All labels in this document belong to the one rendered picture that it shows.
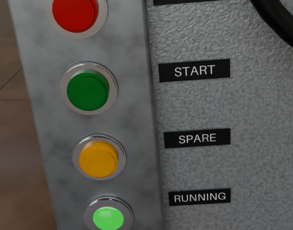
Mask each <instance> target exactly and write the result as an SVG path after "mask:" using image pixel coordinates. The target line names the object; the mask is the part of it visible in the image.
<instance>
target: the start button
mask: <svg viewBox="0 0 293 230"><path fill-rule="evenodd" d="M67 96H68V99H69V100H70V102H71V103H72V104H73V105H74V106H75V107H77V108H78V109H81V110H85V111H93V110H97V109H99V108H101V107H102V106H103V105H105V103H106V102H107V99H108V97H109V86H108V84H107V82H106V80H105V79H104V78H103V77H102V76H101V75H99V74H98V73H95V72H92V71H82V72H79V73H77V74H75V75H74V76H73V77H72V78H71V79H70V81H69V83H68V85H67Z"/></svg>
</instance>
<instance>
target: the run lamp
mask: <svg viewBox="0 0 293 230"><path fill-rule="evenodd" d="M93 221H94V223H95V225H96V226H97V227H98V228H100V229H102V230H116V229H118V228H120V227H121V226H122V224H123V222H124V218H123V214H122V213H121V212H120V211H119V210H118V209H116V208H113V207H102V208H100V209H98V210H96V211H95V213H94V215H93Z"/></svg>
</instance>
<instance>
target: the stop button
mask: <svg viewBox="0 0 293 230"><path fill-rule="evenodd" d="M98 12H99V8H98V4H97V1H96V0H54V1H53V4H52V13H53V17H54V19H55V21H56V22H57V23H58V24H59V25H60V26H61V27H62V28H63V29H64V30H67V31H69V32H73V33H80V32H84V31H87V30H88V29H90V28H91V27H92V26H93V25H94V23H95V22H96V20H97V17H98Z"/></svg>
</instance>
